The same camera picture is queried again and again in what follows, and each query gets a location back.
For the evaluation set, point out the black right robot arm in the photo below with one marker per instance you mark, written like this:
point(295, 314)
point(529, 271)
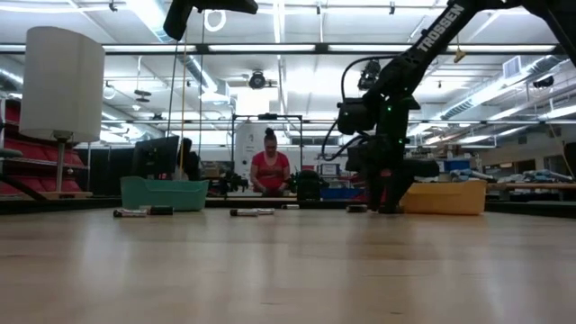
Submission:
point(436, 31)

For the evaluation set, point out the blue bin row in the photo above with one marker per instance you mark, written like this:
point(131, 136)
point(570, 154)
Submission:
point(454, 165)

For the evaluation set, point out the black marker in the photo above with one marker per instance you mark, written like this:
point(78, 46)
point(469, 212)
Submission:
point(244, 212)

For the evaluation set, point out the wooden workbench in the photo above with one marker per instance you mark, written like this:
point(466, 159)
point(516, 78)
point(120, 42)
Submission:
point(531, 185)

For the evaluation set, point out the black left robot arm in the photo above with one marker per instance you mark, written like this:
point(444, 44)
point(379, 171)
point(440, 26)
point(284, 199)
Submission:
point(180, 13)

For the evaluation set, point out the background black robot arm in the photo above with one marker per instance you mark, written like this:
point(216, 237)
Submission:
point(234, 183)

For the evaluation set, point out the yellow hanging hook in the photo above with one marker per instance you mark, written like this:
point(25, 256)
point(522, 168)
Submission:
point(459, 56)

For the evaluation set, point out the black ceiling fixture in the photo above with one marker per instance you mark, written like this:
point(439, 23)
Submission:
point(257, 81)

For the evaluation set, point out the yellow plastic bin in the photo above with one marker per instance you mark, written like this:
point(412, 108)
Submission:
point(445, 198)

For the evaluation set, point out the blue storage bin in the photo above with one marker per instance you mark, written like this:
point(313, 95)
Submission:
point(337, 193)

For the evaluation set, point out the person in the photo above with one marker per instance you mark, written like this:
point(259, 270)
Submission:
point(189, 162)
point(270, 171)

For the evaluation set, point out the teal plastic bin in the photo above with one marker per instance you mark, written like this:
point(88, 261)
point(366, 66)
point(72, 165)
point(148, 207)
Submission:
point(164, 194)

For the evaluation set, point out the black copper battery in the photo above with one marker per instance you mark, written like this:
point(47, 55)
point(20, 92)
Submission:
point(357, 208)

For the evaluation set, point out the black computer monitor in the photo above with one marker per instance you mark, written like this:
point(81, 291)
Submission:
point(155, 157)

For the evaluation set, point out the white shade table lamp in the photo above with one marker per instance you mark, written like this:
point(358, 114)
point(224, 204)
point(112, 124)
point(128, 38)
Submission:
point(63, 81)

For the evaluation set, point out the black rounded object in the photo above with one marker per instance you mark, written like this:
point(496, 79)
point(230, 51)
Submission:
point(308, 186)

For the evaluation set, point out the red bin shelf rack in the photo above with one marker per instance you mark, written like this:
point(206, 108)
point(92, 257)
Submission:
point(31, 150)

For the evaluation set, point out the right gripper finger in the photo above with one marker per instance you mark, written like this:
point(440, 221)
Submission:
point(373, 166)
point(409, 168)

